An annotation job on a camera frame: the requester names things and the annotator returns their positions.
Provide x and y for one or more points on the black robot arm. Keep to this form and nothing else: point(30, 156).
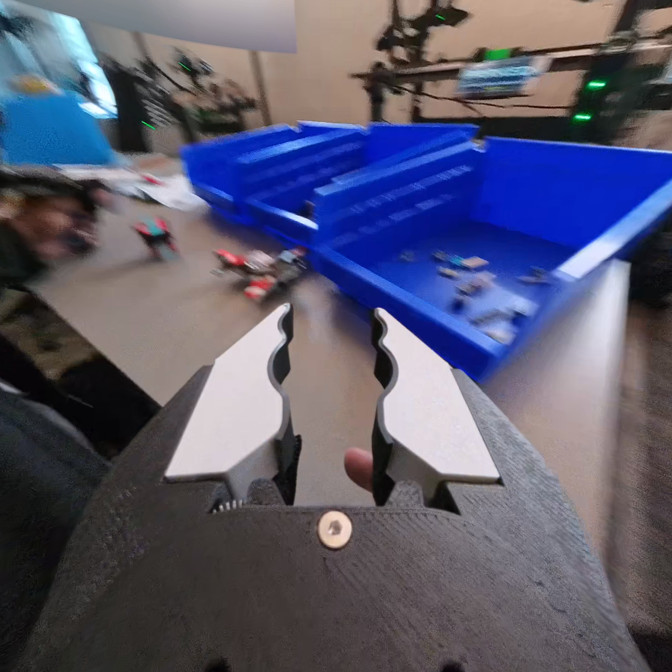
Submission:
point(414, 31)

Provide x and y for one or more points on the black metal rig frame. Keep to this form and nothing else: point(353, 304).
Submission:
point(391, 94)

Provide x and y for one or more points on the clear printed sign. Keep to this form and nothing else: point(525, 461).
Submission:
point(501, 77)

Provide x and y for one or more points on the red white toy brick plane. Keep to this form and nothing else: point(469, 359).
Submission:
point(257, 270)

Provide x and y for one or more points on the person's left hand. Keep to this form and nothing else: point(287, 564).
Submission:
point(47, 231)

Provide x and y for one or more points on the grey desk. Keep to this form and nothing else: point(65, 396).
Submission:
point(157, 325)

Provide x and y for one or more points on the toy brick instruction booklet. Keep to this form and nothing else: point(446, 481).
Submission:
point(176, 197)

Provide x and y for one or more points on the large blue box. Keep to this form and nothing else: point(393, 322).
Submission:
point(52, 131)

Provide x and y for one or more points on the pile of small toy bricks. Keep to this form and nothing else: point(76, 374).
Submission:
point(472, 283)

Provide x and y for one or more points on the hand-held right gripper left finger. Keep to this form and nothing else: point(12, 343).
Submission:
point(231, 420)

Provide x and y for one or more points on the bright window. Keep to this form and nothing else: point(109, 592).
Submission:
point(89, 78)

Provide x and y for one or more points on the person's leg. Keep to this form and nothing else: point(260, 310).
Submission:
point(36, 498)

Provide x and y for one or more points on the blue plastic storage bin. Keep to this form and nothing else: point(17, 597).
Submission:
point(399, 173)
point(525, 183)
point(220, 168)

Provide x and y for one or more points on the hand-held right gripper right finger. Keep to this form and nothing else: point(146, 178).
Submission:
point(430, 420)

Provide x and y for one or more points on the black box green lights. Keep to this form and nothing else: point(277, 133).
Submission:
point(593, 105)

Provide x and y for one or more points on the person's right hand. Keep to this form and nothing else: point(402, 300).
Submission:
point(359, 470)

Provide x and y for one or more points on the teal red toy brick robot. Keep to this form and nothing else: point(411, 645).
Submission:
point(155, 236)

